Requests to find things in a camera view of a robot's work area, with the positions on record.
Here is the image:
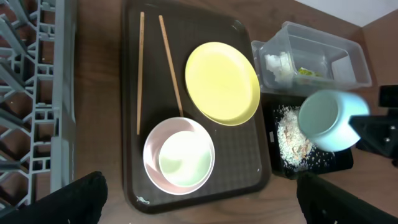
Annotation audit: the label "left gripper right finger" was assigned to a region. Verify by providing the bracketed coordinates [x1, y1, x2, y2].
[297, 173, 397, 224]

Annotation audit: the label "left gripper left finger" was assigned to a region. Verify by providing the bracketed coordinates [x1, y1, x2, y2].
[1, 171, 108, 224]

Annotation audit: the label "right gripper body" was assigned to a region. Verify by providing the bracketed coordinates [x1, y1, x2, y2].
[349, 85, 397, 167]

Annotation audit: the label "light blue bowl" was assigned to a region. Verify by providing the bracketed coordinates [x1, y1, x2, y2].
[298, 90, 370, 152]

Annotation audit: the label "yellow green wrapper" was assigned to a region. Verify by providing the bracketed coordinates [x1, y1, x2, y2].
[298, 67, 323, 78]

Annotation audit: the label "white cup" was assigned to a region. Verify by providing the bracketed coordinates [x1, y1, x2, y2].
[159, 131, 214, 187]

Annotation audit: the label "white napkin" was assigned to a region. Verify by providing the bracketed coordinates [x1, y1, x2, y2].
[264, 52, 294, 85]

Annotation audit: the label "black waste tray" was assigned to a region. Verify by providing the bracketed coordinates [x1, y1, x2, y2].
[261, 93, 353, 180]

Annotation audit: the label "grey dishwasher rack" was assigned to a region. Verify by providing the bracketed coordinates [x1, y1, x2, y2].
[1, 1, 78, 214]

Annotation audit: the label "spilled rice food scraps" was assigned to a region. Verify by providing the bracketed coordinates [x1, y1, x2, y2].
[275, 106, 335, 172]

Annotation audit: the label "pink bowl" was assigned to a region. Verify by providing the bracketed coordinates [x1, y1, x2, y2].
[143, 117, 215, 195]

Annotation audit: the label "clear plastic bin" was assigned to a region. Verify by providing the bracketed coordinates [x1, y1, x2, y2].
[251, 22, 372, 96]

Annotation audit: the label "yellow plate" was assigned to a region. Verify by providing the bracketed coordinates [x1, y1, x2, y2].
[185, 42, 261, 126]

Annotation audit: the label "right wooden chopstick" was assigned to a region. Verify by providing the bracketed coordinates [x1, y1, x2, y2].
[159, 15, 183, 117]

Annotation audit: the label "wooden chopstick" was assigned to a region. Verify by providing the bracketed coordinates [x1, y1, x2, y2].
[136, 11, 145, 135]
[159, 15, 183, 117]

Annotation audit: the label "left wooden chopstick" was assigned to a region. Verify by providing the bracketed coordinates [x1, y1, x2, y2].
[136, 11, 145, 135]

